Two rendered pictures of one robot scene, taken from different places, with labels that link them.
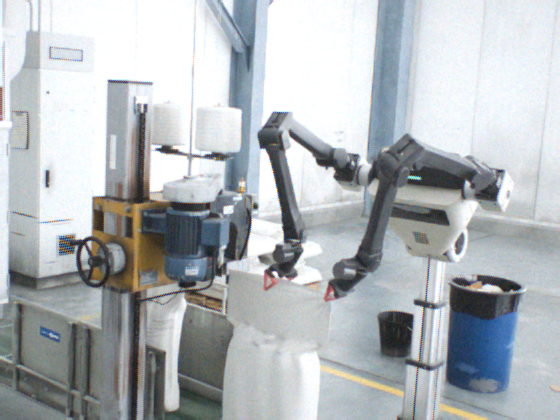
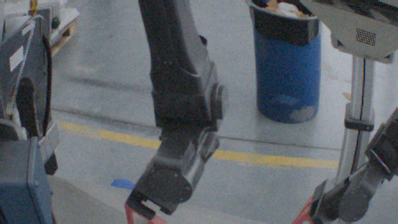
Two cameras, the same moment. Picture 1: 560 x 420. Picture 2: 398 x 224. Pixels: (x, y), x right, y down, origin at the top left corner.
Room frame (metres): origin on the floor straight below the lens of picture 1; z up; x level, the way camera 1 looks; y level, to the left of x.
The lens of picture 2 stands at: (2.03, 0.17, 1.62)
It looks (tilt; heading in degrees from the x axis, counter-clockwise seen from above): 29 degrees down; 339
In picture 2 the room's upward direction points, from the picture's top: 1 degrees counter-clockwise
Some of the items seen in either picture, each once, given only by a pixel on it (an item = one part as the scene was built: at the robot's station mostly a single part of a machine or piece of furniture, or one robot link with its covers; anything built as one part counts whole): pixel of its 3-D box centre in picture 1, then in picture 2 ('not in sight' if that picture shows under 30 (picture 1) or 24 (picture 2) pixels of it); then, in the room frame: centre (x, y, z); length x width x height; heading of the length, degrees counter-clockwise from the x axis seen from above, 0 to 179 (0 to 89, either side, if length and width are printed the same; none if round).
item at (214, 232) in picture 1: (215, 235); (25, 194); (2.54, 0.22, 1.25); 0.10 x 0.08 x 0.12; 167
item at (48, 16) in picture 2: (248, 204); (43, 23); (3.07, 0.13, 1.29); 0.08 x 0.05 x 0.09; 52
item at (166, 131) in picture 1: (168, 124); not in sight; (2.84, 0.44, 1.61); 0.15 x 0.14 x 0.17; 52
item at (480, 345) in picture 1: (481, 332); (290, 53); (4.60, -1.33, 0.32); 0.51 x 0.48 x 0.65; 142
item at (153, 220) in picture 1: (163, 222); not in sight; (2.59, 0.41, 1.27); 0.12 x 0.09 x 0.09; 142
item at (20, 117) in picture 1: (19, 130); not in sight; (6.31, 2.23, 1.34); 0.24 x 0.04 x 0.32; 52
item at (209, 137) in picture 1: (218, 129); not in sight; (2.68, 0.23, 1.61); 0.17 x 0.17 x 0.17
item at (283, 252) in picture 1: (289, 244); (183, 142); (2.66, -0.04, 1.20); 0.11 x 0.09 x 0.12; 143
